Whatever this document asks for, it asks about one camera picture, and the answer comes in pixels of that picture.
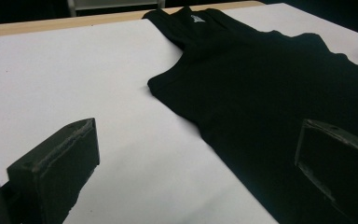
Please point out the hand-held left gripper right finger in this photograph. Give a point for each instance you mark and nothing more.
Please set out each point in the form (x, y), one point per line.
(338, 165)

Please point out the grey metal frame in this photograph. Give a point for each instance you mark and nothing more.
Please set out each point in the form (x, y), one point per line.
(71, 7)

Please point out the black tank top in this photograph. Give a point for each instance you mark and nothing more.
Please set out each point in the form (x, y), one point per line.
(261, 93)

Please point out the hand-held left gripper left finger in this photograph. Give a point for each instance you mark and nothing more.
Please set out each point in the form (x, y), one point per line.
(59, 168)

